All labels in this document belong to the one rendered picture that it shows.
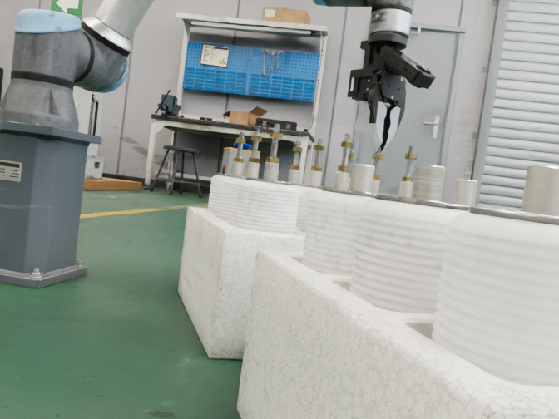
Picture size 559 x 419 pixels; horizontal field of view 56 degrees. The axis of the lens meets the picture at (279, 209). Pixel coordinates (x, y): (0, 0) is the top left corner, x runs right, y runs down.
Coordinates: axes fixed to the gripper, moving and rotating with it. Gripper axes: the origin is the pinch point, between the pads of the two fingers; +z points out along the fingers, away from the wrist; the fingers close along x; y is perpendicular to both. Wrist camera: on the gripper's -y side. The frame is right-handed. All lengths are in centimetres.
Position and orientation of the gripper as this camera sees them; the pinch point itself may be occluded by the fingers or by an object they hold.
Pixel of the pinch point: (381, 145)
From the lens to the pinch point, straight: 100.2
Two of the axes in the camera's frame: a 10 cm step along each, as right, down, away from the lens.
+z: -1.3, 9.9, 0.5
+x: -7.6, -0.6, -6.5
